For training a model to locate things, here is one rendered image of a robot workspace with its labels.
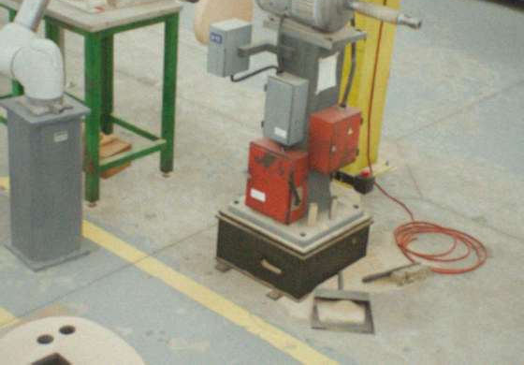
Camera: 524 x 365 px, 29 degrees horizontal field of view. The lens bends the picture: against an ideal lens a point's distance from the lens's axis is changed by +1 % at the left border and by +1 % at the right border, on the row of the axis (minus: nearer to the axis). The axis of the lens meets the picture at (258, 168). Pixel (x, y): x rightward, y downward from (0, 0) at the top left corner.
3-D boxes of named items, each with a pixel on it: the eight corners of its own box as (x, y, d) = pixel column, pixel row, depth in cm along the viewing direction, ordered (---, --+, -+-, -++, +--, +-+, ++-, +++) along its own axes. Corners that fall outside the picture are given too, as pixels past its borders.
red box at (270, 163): (304, 218, 427) (312, 140, 412) (285, 227, 419) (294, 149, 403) (260, 197, 442) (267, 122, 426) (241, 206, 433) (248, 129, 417)
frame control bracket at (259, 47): (273, 49, 413) (274, 40, 411) (243, 58, 400) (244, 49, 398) (267, 47, 415) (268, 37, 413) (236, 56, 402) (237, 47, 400)
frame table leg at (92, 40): (100, 205, 489) (100, 29, 450) (91, 209, 485) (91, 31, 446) (93, 201, 492) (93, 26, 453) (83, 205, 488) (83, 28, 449)
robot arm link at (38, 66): (42, 103, 405) (41, 51, 396) (12, 90, 415) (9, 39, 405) (72, 93, 417) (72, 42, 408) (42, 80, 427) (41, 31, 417)
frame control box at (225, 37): (283, 90, 410) (288, 30, 399) (248, 102, 395) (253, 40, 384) (239, 73, 424) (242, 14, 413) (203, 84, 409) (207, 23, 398)
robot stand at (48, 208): (35, 272, 431) (32, 123, 400) (3, 245, 449) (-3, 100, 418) (91, 254, 448) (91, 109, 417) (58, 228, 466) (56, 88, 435)
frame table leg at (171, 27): (173, 176, 524) (180, 10, 485) (166, 179, 520) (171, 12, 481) (166, 172, 527) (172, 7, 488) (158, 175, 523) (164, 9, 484)
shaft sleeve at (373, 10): (394, 27, 378) (403, 22, 382) (395, 14, 375) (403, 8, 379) (356, 16, 389) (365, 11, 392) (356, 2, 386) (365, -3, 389)
